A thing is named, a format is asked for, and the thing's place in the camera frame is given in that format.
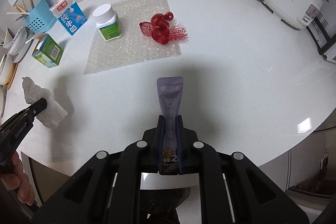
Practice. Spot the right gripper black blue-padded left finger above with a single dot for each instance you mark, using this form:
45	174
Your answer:
106	188

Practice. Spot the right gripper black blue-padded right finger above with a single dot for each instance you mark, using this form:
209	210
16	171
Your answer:
232	188

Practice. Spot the white tissue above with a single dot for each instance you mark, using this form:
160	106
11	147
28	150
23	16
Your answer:
48	111

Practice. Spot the green white small box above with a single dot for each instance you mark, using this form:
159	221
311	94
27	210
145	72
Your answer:
47	51

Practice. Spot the purple snack wrapper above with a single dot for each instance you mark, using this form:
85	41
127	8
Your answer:
169	94

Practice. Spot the blue white milk carton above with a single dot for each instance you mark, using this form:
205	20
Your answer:
69	14

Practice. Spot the white green-label pill bottle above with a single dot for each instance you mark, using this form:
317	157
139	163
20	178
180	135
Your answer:
107	22

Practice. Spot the red mesh net bag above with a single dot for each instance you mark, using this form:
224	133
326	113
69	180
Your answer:
161	29

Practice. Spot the black mesh trash bin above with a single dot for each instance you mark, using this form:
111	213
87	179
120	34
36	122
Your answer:
160	206

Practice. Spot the person's left hand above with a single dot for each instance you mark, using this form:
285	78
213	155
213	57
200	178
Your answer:
19	181

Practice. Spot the stacked white plates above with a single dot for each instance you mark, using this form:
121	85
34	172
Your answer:
20	44

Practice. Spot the white cup with sticks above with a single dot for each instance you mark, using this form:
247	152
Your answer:
6	39

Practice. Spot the blue utensil holder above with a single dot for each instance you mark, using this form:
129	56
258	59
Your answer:
40	18

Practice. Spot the clear bubble wrap sheet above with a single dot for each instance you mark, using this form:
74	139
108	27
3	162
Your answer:
132	46

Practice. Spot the white microwave oven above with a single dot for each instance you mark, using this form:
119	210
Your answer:
322	28

